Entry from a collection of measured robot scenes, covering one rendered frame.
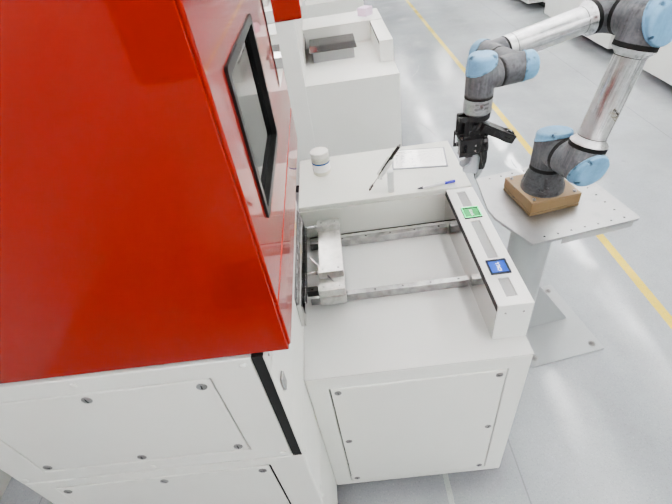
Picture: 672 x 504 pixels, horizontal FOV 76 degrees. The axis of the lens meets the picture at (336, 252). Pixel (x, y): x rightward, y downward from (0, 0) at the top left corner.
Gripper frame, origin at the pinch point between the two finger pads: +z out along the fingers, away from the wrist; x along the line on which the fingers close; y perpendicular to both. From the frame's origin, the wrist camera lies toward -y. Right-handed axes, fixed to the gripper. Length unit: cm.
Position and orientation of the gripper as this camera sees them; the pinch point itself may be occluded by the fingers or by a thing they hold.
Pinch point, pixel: (477, 174)
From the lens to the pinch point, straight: 140.2
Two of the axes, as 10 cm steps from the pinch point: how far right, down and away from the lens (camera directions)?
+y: -9.9, 1.3, 0.4
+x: 0.5, 6.5, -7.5
